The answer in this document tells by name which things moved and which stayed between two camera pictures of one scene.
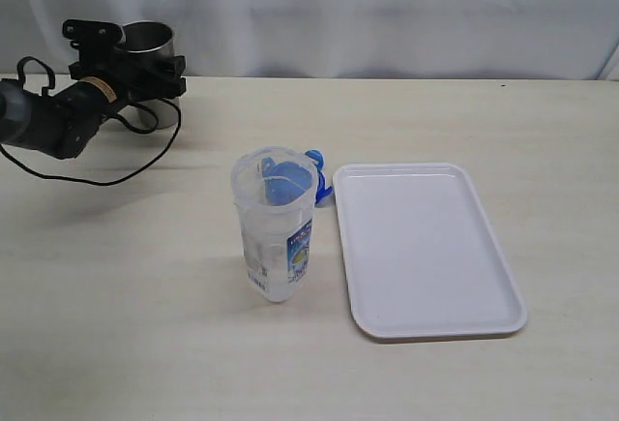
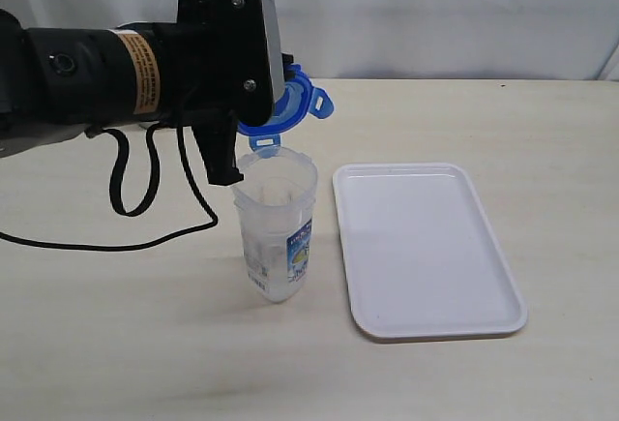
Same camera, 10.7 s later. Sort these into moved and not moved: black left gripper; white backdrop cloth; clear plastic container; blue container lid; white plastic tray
Moved: blue container lid; black left gripper
Not moved: white plastic tray; white backdrop cloth; clear plastic container
